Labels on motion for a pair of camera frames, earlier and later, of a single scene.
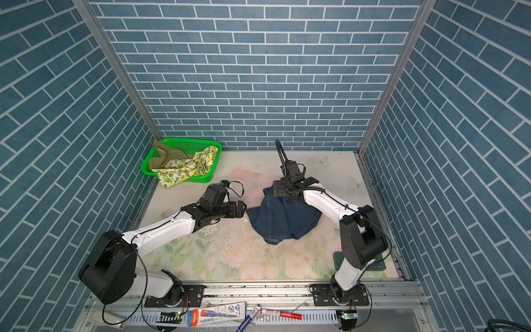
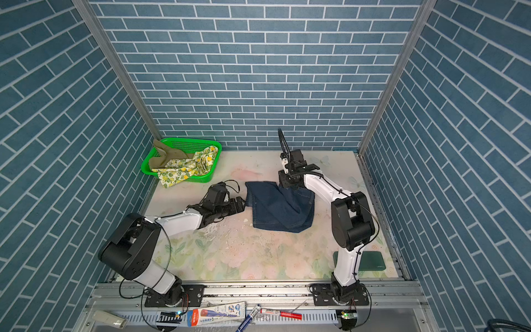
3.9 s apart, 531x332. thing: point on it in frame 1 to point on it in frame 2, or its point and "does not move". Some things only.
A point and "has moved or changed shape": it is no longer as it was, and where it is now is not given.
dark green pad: [379, 265] does not move
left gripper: [233, 213] does not move
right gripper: [279, 187] to [284, 184]
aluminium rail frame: [394, 307] does not move
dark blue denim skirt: [277, 218] has moved or changed shape
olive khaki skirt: [166, 153] does not move
